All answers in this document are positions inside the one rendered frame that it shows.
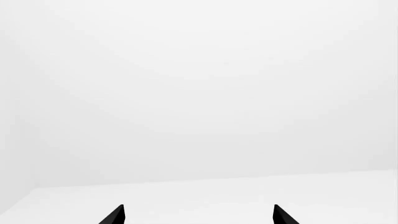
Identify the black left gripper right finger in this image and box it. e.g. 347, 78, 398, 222
272, 203, 301, 224

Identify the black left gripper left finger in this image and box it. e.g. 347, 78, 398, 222
98, 203, 126, 224

